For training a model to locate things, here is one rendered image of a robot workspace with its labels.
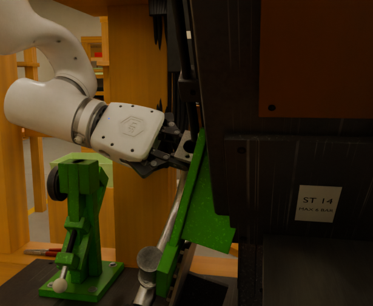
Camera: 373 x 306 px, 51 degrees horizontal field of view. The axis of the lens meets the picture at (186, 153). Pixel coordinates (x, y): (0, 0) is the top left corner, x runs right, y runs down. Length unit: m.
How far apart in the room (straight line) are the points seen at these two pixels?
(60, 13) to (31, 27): 11.10
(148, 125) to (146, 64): 0.29
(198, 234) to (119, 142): 0.19
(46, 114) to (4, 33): 0.14
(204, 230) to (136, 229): 0.45
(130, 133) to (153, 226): 0.38
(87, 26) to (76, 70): 10.66
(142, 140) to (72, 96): 0.14
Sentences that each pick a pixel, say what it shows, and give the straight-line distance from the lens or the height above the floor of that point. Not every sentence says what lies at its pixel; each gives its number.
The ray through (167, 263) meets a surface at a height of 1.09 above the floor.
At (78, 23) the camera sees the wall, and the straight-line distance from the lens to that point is 11.49.
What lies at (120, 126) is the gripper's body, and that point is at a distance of 0.64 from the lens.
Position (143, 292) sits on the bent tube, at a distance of 0.65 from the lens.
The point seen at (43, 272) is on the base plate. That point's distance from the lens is 0.99.
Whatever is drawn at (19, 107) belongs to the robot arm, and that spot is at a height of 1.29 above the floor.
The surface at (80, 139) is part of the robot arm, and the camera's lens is 0.65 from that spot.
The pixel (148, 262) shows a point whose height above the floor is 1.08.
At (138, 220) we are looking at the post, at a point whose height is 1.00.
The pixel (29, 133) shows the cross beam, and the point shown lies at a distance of 1.15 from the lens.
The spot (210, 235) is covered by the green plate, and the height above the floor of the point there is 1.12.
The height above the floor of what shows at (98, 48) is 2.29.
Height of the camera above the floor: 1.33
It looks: 10 degrees down
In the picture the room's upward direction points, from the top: straight up
